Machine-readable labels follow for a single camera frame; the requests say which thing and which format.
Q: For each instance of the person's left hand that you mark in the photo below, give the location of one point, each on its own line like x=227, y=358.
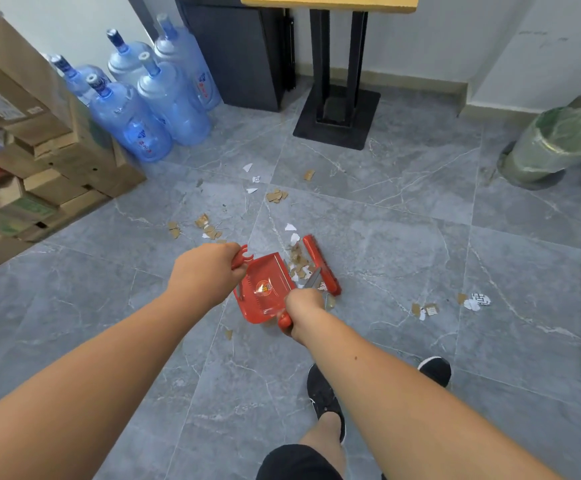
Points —
x=203, y=274

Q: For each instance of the person's right hand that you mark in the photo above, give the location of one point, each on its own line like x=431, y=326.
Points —
x=304, y=314

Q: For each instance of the person's left fingers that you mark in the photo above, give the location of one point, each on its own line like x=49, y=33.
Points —
x=234, y=259

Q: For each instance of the person's right fingers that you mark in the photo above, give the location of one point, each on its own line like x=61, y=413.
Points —
x=286, y=307

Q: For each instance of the red plastic dustpan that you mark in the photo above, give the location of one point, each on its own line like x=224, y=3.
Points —
x=265, y=289

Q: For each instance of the red hand brush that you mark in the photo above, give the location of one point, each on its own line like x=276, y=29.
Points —
x=326, y=267

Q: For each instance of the person's right forearm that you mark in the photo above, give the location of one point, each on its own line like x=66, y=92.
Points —
x=410, y=409

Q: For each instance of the person's left forearm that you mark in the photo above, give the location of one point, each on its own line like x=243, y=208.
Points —
x=85, y=389

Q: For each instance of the scattered paper and cardboard scraps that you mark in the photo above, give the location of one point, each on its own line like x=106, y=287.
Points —
x=274, y=195

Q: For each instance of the person's left black shoe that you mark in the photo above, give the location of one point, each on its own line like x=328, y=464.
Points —
x=323, y=394

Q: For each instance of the person's black shoe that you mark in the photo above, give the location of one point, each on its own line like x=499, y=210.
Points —
x=323, y=394
x=435, y=369

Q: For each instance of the person's left leg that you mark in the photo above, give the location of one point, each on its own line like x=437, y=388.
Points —
x=323, y=442

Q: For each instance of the person's black shorts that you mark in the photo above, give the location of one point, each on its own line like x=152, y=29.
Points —
x=295, y=464

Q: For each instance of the person's right black shoe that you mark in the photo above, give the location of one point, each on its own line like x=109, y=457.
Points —
x=435, y=369

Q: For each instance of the blue water jug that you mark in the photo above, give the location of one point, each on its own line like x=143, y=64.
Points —
x=175, y=102
x=78, y=79
x=128, y=59
x=133, y=122
x=188, y=57

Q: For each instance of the black cabinet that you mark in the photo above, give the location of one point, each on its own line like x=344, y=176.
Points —
x=240, y=49

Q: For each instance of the stack of cardboard boxes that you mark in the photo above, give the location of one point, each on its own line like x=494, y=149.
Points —
x=35, y=159

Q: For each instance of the trash bin with green bag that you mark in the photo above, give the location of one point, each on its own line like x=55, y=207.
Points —
x=550, y=144

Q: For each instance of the yellow table with black pedestal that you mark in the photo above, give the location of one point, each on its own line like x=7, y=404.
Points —
x=338, y=112

